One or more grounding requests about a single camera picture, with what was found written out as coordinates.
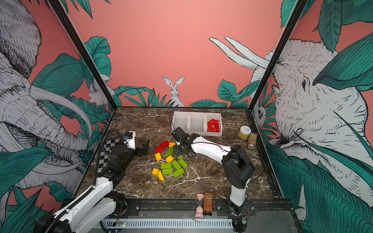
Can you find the pink hourglass timer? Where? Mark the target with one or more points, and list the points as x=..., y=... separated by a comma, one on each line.
x=200, y=209

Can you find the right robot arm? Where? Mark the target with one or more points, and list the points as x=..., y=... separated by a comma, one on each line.
x=237, y=165

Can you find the red arch lego piece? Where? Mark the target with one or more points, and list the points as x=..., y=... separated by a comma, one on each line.
x=213, y=126

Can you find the brown spice jar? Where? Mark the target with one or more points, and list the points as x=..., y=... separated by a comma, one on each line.
x=252, y=139

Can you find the checkerboard calibration plate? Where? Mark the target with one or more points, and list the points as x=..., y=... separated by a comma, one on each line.
x=108, y=144

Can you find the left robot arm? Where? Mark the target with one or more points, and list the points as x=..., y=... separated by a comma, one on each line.
x=100, y=199

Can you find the white three-compartment bin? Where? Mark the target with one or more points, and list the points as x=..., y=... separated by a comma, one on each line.
x=196, y=122

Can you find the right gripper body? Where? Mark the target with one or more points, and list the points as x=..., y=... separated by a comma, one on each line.
x=179, y=149

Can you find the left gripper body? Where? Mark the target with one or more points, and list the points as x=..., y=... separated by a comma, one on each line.
x=140, y=153

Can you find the white perforated rail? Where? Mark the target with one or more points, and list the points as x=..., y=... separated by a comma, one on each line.
x=172, y=223

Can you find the red lego brick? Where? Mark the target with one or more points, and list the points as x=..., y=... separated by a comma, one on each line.
x=164, y=144
x=158, y=150

